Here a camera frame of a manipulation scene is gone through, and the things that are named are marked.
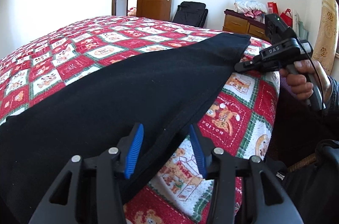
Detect wooden dresser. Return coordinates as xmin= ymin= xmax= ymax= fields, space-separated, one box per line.
xmin=222 ymin=9 xmax=269 ymax=41

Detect clothes pile on dresser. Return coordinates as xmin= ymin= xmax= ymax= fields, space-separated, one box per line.
xmin=234 ymin=0 xmax=268 ymax=19

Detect black pants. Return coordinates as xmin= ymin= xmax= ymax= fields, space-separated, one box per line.
xmin=1 ymin=33 xmax=250 ymax=223

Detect red checkered bed quilt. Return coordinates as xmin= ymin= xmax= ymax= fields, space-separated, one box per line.
xmin=1 ymin=16 xmax=280 ymax=223

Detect red bag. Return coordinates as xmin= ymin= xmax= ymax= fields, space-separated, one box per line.
xmin=280 ymin=8 xmax=293 ymax=27

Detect golden curtain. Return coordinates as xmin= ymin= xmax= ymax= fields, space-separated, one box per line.
xmin=313 ymin=0 xmax=338 ymax=75

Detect person right hand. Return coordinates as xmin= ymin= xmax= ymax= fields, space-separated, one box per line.
xmin=279 ymin=60 xmax=332 ymax=102

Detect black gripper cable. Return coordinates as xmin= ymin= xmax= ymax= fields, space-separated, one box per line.
xmin=297 ymin=38 xmax=327 ymax=111

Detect black folding chair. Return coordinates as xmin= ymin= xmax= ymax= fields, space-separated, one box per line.
xmin=172 ymin=1 xmax=208 ymax=28

